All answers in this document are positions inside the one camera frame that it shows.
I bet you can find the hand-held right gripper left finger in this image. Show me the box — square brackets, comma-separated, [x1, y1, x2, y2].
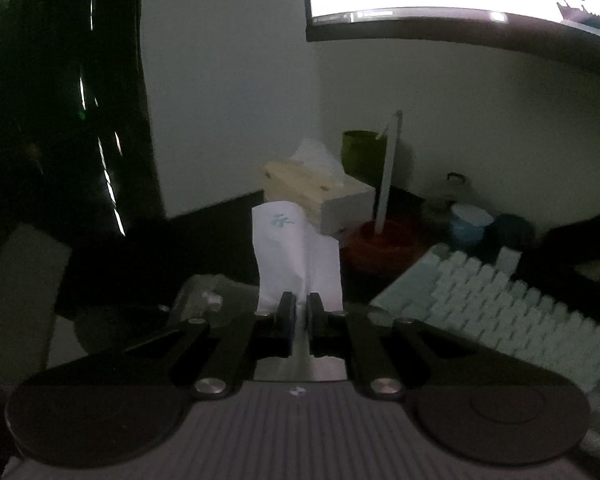
[45, 291, 297, 402]

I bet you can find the white tissue sheet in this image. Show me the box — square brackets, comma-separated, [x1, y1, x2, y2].
[289, 138, 342, 175]

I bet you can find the blue and white tub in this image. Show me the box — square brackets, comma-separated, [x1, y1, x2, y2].
[448, 203, 495, 252]

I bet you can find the pale mechanical keyboard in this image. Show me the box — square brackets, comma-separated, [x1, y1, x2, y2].
[370, 245, 600, 461]

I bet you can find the green cup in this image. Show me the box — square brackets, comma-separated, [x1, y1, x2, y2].
[342, 130, 389, 182]

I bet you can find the white stick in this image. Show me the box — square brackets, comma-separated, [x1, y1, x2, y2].
[375, 110, 404, 234]

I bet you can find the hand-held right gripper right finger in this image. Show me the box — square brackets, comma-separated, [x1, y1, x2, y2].
[307, 291, 556, 402]

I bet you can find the grey rectangular object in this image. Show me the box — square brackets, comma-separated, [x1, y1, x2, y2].
[0, 224, 74, 387]

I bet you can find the red bowl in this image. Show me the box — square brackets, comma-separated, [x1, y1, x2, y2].
[342, 218, 422, 277]

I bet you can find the clear glass jar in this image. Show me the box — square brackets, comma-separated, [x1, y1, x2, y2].
[171, 273, 262, 322]

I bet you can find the wooden tissue box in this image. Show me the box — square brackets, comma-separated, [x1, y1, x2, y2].
[264, 159, 377, 237]

